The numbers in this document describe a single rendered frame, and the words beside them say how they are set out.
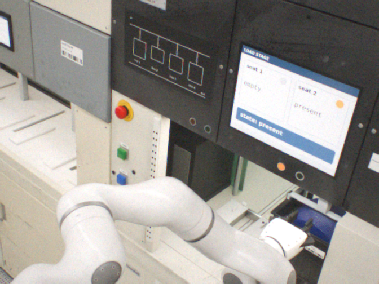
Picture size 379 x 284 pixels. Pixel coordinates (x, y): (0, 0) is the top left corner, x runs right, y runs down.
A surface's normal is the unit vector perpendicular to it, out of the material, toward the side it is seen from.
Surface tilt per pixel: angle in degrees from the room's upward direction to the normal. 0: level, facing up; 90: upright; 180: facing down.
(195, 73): 90
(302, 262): 90
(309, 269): 90
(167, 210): 74
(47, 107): 0
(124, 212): 105
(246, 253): 38
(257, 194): 0
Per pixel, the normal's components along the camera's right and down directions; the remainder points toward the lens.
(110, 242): 0.51, -0.69
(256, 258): 0.15, -0.30
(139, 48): -0.65, 0.36
